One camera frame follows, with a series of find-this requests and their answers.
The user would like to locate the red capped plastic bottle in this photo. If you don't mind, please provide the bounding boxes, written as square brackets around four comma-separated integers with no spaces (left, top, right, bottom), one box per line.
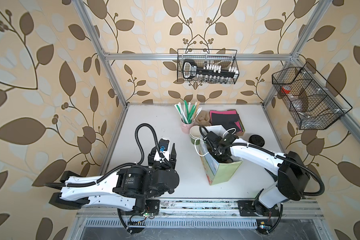
[281,86,303,115]

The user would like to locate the black wire basket back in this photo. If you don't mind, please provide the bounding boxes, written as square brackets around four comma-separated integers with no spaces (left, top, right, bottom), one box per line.
[177,48,240,85]

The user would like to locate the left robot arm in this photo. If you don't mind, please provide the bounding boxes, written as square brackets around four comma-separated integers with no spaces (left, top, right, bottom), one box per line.
[44,123,180,214]

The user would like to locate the black tool in basket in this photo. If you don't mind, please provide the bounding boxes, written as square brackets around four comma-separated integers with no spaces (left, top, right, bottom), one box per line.
[181,60,239,80]

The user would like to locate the black wire basket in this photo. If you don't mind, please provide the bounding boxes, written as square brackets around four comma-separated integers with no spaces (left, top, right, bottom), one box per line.
[177,48,240,85]
[272,62,353,130]

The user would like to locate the black wire basket right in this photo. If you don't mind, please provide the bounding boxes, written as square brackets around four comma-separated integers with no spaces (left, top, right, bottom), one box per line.
[272,62,353,130]

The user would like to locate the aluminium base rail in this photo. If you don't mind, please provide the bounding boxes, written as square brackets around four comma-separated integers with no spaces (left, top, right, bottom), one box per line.
[74,197,319,220]

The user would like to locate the green white paper bag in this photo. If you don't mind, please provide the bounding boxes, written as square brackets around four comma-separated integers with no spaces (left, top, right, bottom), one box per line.
[194,134,243,186]

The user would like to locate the brown pulp cup carriers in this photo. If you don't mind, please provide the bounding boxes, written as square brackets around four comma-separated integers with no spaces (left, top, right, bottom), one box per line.
[195,110,212,127]

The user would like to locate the cup of wrapped straws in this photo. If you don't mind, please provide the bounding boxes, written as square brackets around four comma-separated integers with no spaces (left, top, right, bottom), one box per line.
[174,100,202,134]

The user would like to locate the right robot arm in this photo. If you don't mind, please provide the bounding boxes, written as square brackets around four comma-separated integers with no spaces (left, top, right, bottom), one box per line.
[200,128,325,216]

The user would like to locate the stack of coloured napkins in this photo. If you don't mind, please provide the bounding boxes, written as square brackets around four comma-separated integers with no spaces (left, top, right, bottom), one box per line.
[210,110,245,136]

